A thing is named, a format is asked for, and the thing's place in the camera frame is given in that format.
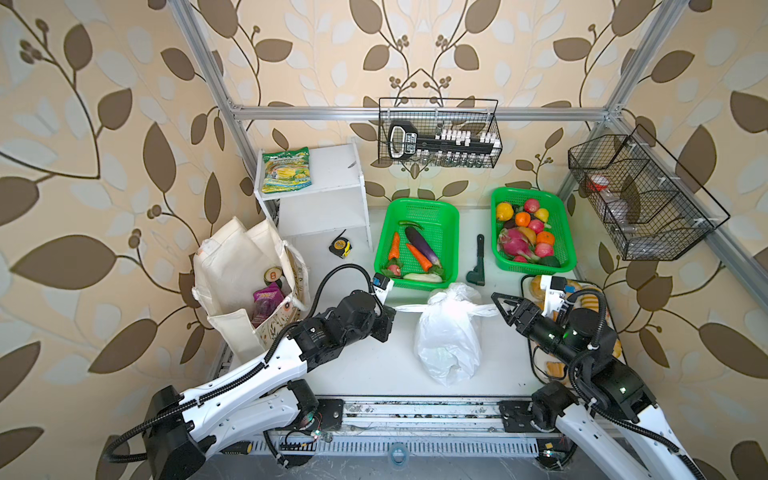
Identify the purple snack bag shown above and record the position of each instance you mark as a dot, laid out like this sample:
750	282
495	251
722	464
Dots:
266	302

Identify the green chili pepper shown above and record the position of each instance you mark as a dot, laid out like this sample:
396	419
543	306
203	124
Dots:
406	223

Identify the black yellow tape measure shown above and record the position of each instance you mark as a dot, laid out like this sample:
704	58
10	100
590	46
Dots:
340	246

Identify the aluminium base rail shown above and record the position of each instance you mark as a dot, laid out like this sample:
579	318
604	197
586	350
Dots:
418	426

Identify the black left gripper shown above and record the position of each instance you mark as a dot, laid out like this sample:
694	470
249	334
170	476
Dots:
386	319

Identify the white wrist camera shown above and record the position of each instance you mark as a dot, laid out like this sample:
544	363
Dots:
554	289
382	286

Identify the white radish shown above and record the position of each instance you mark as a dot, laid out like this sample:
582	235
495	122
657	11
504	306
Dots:
424	277

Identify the purple eggplant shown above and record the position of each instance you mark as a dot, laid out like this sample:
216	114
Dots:
418	241

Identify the yellow green apple tea bag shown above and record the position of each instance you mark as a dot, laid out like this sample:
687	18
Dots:
286	171

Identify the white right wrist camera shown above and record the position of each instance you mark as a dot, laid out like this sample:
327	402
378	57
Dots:
554	289

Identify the orange carrot lower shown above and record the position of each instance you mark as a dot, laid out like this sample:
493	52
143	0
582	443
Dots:
424	262

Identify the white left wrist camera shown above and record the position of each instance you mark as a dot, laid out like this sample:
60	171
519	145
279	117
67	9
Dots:
382	286

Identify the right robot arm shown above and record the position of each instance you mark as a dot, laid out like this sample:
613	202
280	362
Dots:
605	408

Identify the white plastic bag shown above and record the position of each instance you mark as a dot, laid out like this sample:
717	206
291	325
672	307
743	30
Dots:
448	334

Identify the cream floral tote bag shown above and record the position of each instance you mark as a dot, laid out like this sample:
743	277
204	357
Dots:
229	268

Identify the green white drink can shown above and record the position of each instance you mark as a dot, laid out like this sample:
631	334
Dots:
274	276

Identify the orange carrot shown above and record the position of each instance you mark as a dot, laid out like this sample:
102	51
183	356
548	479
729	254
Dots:
394	252
424	262

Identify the green fruit basket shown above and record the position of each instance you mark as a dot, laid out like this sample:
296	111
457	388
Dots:
548	232

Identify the green vegetable basket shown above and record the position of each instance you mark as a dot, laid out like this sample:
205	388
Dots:
440	222

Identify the pink dragon fruit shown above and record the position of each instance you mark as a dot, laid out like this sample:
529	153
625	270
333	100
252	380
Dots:
514	244

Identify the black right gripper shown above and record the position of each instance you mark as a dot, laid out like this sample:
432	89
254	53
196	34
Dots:
523	305

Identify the black wire basket right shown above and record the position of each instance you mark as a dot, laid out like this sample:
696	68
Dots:
654	207

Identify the white shelf rack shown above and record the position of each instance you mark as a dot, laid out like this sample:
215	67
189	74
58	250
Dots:
335	200

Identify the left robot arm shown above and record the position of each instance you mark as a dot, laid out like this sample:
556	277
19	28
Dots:
182	430

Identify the yellow lemon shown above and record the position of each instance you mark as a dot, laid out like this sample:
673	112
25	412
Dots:
504	212

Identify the orange fruit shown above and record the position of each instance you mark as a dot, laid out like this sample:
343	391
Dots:
522	219

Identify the orange carrot upper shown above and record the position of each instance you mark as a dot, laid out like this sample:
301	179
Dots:
394	252

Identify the black wire basket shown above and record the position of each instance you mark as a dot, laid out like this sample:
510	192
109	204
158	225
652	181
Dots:
654	207
439	132

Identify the black wire basket back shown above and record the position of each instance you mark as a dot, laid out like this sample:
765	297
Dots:
439	132

